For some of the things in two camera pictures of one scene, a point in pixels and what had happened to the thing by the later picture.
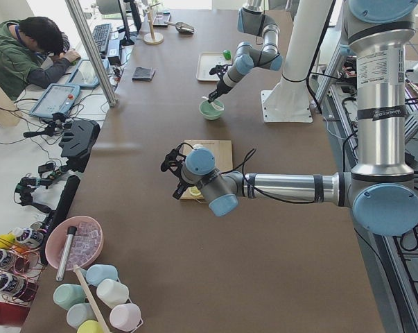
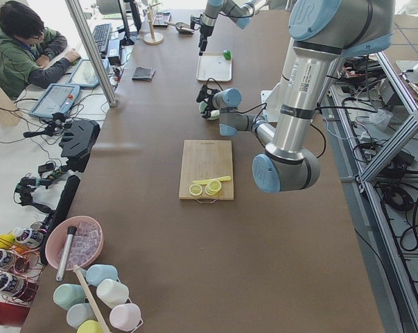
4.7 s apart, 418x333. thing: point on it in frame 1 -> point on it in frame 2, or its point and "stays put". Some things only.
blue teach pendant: x=57 y=98 stays put
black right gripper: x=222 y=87 -> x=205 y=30
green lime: x=227 y=54 stays put
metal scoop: x=181 y=27 stays put
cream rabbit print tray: x=207 y=60 stays put
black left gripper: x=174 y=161 -> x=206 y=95
